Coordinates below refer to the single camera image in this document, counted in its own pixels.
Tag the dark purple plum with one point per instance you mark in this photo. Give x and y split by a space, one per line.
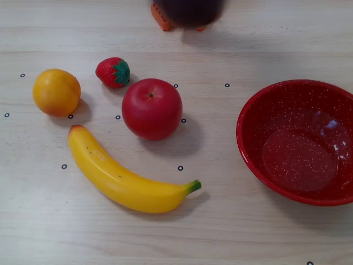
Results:
190 12

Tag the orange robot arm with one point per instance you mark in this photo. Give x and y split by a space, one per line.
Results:
162 22

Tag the red speckled bowl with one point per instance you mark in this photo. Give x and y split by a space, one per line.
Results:
295 154

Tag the red apple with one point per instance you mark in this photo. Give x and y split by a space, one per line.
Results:
151 110

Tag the yellow banana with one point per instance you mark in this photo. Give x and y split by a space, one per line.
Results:
124 182

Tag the red strawberry green leaves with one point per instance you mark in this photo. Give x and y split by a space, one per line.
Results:
109 72

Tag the orange fruit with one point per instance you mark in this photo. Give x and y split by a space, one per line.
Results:
56 92

